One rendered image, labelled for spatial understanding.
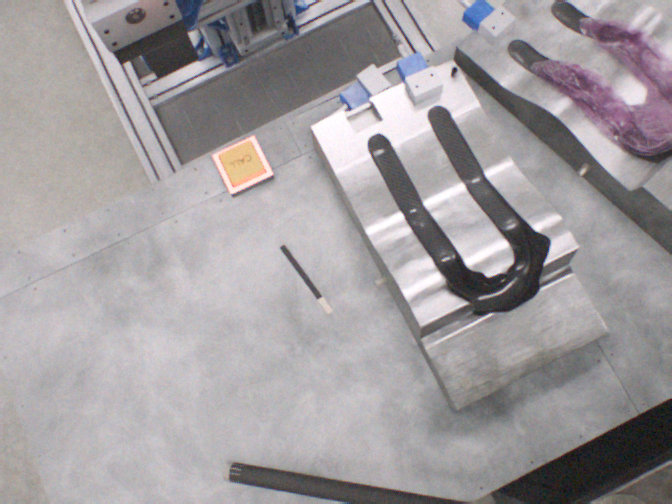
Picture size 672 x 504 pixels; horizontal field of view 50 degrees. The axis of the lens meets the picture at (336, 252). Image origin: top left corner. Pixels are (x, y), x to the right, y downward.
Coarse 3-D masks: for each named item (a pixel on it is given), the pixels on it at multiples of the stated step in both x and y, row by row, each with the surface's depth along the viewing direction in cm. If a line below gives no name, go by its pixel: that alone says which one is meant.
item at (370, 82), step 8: (368, 72) 122; (376, 72) 122; (360, 80) 121; (368, 80) 121; (376, 80) 121; (384, 80) 121; (352, 88) 122; (360, 88) 122; (368, 88) 121; (376, 88) 121; (384, 88) 121; (344, 96) 122; (352, 96) 122; (360, 96) 122; (368, 96) 122; (344, 104) 123; (352, 104) 122; (360, 104) 122; (336, 112) 122
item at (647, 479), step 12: (648, 468) 112; (660, 468) 110; (624, 480) 112; (636, 480) 110; (648, 480) 109; (660, 480) 109; (600, 492) 112; (612, 492) 109; (624, 492) 109; (636, 492) 109; (648, 492) 109; (660, 492) 109
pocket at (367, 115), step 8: (368, 104) 118; (352, 112) 118; (360, 112) 118; (368, 112) 119; (376, 112) 118; (352, 120) 118; (360, 120) 118; (368, 120) 118; (376, 120) 118; (352, 128) 118; (360, 128) 118
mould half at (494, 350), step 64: (448, 64) 117; (320, 128) 115; (384, 128) 115; (384, 192) 113; (448, 192) 112; (512, 192) 110; (384, 256) 108; (512, 256) 104; (448, 320) 107; (512, 320) 109; (576, 320) 109; (448, 384) 107
